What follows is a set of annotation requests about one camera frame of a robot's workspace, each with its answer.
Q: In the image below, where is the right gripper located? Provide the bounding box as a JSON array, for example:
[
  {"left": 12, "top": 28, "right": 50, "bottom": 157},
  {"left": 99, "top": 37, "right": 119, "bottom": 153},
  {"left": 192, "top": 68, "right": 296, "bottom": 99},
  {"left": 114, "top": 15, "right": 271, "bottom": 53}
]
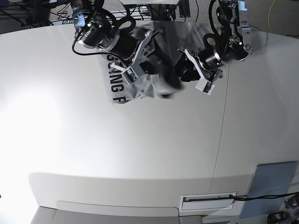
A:
[{"left": 109, "top": 27, "right": 164, "bottom": 75}]

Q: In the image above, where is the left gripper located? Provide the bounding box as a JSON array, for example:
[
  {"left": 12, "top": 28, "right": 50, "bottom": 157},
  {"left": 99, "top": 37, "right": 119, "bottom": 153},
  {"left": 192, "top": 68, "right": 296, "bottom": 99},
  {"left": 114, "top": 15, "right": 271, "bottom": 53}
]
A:
[{"left": 175, "top": 46, "right": 224, "bottom": 82}]

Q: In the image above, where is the grey T-shirt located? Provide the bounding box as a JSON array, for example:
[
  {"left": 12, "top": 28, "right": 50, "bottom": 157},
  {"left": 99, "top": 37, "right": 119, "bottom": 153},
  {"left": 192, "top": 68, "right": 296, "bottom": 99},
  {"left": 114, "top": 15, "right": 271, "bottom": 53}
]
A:
[{"left": 97, "top": 22, "right": 187, "bottom": 107}]

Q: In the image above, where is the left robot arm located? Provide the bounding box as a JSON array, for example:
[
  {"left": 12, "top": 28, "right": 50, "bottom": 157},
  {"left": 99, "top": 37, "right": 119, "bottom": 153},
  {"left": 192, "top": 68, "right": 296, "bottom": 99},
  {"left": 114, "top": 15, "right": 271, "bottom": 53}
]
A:
[{"left": 192, "top": 0, "right": 251, "bottom": 82}]

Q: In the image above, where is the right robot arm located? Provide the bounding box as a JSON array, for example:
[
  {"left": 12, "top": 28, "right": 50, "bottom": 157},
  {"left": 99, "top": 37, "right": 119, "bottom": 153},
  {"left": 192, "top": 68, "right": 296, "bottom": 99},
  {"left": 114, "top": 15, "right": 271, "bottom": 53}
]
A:
[{"left": 70, "top": 0, "right": 165, "bottom": 80}]

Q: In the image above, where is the blue-grey flat panel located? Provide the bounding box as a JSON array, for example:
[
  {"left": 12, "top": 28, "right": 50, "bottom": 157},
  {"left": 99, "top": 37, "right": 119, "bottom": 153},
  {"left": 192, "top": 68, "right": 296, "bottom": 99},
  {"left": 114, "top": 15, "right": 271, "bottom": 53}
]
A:
[{"left": 239, "top": 161, "right": 298, "bottom": 219}]

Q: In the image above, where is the black device on floor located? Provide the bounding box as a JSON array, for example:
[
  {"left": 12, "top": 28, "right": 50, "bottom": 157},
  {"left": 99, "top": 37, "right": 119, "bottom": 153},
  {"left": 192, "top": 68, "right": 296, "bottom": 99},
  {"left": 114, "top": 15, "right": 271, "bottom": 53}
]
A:
[{"left": 267, "top": 211, "right": 290, "bottom": 224}]

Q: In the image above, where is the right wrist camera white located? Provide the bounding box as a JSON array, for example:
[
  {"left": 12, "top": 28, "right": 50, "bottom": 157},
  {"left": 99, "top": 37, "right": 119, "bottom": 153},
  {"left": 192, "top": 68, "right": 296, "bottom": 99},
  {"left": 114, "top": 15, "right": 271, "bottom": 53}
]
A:
[{"left": 121, "top": 65, "right": 145, "bottom": 84}]

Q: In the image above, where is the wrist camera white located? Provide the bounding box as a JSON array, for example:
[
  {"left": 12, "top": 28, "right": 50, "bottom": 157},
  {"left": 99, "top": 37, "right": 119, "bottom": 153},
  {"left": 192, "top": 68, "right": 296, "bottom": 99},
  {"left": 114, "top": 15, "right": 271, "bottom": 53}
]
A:
[
  {"left": 195, "top": 78, "right": 215, "bottom": 95},
  {"left": 121, "top": 65, "right": 145, "bottom": 84}
]

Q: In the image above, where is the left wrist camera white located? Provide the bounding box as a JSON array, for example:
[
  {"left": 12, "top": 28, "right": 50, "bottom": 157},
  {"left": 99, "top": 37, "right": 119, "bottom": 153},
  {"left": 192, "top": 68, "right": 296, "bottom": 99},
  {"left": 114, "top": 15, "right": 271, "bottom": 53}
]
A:
[{"left": 195, "top": 78, "right": 215, "bottom": 95}]

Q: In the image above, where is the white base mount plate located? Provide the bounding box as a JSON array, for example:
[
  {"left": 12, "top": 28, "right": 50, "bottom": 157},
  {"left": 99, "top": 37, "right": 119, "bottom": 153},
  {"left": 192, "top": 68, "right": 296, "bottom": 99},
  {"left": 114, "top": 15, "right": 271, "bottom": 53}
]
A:
[{"left": 120, "top": 0, "right": 179, "bottom": 5}]

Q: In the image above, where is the yellow cable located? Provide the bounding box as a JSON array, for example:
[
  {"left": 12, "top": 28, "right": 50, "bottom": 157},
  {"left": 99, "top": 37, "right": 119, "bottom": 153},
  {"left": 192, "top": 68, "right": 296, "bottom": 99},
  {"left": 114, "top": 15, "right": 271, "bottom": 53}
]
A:
[{"left": 267, "top": 0, "right": 276, "bottom": 33}]

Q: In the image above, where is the white cable grommet tray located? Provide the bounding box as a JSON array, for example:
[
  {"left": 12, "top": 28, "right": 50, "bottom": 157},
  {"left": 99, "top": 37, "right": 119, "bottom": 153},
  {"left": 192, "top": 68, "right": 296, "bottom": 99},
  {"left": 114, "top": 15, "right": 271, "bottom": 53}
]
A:
[{"left": 179, "top": 192, "right": 237, "bottom": 212}]

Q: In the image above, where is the black cable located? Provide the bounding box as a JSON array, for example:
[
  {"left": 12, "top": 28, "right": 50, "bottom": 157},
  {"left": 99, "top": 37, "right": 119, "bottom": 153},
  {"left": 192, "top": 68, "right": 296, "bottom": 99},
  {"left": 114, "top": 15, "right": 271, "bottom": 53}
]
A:
[{"left": 229, "top": 191, "right": 299, "bottom": 201}]

